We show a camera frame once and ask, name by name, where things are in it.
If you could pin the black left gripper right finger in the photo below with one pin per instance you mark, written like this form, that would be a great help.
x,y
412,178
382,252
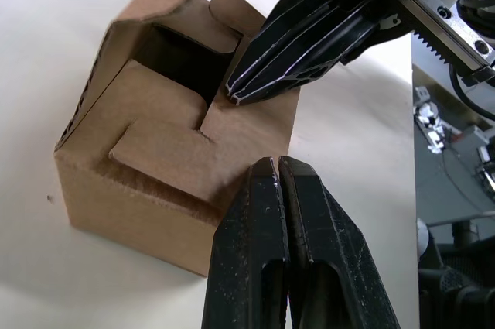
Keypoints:
x,y
332,259

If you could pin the black mesh chair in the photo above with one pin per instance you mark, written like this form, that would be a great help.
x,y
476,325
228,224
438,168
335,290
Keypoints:
x,y
464,290

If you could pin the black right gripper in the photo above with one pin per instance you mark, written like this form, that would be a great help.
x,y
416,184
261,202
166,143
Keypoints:
x,y
437,23

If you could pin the small brown cardboard box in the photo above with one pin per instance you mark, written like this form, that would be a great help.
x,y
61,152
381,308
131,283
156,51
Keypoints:
x,y
154,166

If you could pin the white clutter on floor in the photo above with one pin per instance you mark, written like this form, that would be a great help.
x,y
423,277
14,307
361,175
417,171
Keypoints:
x,y
427,120

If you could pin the grey box on floor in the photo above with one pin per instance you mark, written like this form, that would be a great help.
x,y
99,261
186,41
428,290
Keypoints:
x,y
473,138

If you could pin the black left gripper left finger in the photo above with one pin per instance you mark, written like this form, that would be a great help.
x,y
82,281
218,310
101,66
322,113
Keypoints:
x,y
247,236

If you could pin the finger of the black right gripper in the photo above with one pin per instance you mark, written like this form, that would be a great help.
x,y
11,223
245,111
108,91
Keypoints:
x,y
294,15

